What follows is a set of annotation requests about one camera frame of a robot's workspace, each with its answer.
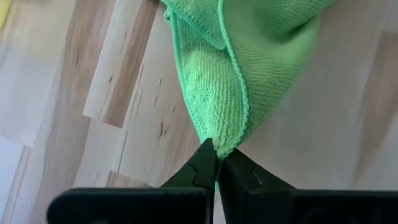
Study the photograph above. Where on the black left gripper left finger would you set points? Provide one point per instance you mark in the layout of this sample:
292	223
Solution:
199	177

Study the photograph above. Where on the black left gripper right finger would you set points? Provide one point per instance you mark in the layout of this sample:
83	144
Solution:
248	189

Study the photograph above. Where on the bright green microfiber towel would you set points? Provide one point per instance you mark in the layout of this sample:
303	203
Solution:
248	62

